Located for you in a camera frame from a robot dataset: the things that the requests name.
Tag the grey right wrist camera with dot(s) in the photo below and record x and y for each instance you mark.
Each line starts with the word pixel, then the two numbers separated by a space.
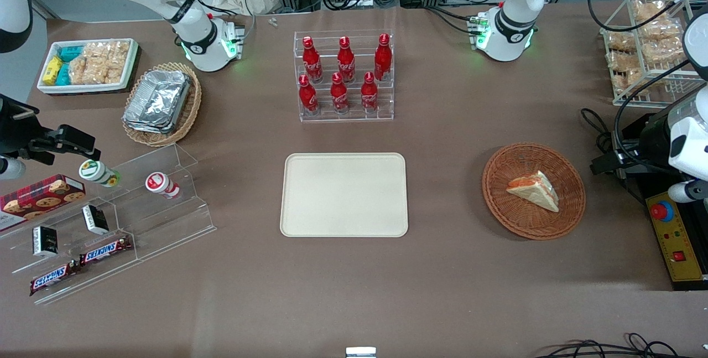
pixel 11 169

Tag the red cola bottle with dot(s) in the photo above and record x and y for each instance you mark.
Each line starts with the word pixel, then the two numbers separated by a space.
pixel 307 95
pixel 312 62
pixel 346 62
pixel 383 59
pixel 339 95
pixel 369 94

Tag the clear acrylic stepped display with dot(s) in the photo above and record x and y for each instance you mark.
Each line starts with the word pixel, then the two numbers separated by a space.
pixel 160 219

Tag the stack of foil trays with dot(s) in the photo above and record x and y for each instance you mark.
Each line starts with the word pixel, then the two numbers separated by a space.
pixel 157 100

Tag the clear acrylic bottle rack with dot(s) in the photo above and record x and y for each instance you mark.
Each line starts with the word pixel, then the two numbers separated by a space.
pixel 344 117

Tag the yellow control panel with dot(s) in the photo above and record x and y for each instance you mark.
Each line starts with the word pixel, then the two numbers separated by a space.
pixel 672 236

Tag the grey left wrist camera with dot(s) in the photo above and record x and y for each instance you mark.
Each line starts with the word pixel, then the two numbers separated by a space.
pixel 686 192

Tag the black equipment stand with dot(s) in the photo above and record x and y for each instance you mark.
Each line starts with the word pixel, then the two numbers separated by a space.
pixel 658 186

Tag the small teal carton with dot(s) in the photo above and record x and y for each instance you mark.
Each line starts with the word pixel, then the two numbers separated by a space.
pixel 63 74
pixel 70 52

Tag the red emergency stop button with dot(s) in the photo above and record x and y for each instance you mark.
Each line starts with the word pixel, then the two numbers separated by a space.
pixel 661 211

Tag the clear bag of rice crackers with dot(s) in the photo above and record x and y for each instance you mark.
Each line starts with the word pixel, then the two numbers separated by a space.
pixel 86 70
pixel 116 56

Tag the round brown wicker basket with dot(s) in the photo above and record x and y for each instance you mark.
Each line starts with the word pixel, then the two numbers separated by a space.
pixel 514 219

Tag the oval tan wicker basket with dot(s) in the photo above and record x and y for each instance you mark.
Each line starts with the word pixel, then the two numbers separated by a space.
pixel 191 109

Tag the small black white box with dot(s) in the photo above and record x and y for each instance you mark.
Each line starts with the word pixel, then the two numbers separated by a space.
pixel 95 219
pixel 45 242

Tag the Snickers chocolate bar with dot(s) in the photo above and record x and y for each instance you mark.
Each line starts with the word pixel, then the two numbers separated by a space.
pixel 105 250
pixel 52 279

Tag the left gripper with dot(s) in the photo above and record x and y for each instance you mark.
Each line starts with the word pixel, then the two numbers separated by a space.
pixel 651 140

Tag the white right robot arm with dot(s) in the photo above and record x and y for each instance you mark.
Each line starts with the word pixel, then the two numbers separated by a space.
pixel 191 26

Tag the triangular sandwich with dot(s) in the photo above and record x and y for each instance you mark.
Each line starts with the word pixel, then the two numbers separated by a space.
pixel 535 191

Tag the beige rectangular tray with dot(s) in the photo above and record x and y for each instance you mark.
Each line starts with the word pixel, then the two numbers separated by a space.
pixel 344 195

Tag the bagged fried snack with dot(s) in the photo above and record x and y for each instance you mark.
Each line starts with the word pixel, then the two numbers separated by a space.
pixel 625 78
pixel 664 29
pixel 650 9
pixel 619 41
pixel 664 51

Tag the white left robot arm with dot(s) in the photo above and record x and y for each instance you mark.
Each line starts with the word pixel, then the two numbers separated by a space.
pixel 514 20

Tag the red label yogurt bottle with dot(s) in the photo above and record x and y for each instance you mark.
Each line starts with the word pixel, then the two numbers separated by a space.
pixel 161 185

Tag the green label yogurt bottle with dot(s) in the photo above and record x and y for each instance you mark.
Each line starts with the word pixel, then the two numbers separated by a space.
pixel 98 172

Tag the white rectangular snack bin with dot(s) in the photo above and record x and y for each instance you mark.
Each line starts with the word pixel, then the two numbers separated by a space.
pixel 130 67

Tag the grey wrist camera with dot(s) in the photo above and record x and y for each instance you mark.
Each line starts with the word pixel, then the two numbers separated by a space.
pixel 686 192
pixel 11 169

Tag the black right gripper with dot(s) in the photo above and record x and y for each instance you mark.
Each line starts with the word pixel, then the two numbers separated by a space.
pixel 16 130

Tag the red cookie box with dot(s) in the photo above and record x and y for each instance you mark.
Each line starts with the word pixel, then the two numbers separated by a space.
pixel 41 197

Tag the small yellow carton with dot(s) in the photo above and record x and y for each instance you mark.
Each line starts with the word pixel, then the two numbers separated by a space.
pixel 52 70

